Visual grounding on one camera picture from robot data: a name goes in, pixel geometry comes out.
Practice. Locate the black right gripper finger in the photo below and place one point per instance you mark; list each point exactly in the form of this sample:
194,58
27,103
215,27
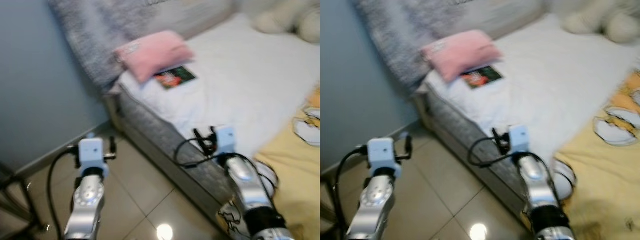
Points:
199,140
497,140

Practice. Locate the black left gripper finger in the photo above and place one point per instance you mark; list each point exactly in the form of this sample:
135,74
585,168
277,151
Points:
408,147
112,148

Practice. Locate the book with red green cover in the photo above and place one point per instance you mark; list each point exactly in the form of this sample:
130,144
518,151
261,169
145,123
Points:
176,78
482,77

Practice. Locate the grey quilted mattress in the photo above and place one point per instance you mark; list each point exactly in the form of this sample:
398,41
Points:
160,145
460,140

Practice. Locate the white quilted bed sheet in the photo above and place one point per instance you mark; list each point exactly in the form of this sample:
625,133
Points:
550,85
240,85

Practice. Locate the yellow cartoon print quilt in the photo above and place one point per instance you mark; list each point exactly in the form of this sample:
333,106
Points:
605,180
295,180

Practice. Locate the pink pillow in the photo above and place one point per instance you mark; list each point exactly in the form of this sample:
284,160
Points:
152,55
460,54

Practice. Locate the beige plush toy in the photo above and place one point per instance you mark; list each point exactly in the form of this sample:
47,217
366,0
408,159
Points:
290,22
605,22

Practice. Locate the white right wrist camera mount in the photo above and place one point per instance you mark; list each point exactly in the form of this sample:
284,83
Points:
520,140
226,141

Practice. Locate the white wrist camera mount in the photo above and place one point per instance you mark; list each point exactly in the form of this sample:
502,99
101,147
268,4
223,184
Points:
520,140
384,156
226,141
92,156

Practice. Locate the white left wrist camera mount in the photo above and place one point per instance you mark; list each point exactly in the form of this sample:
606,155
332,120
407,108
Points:
384,156
92,156

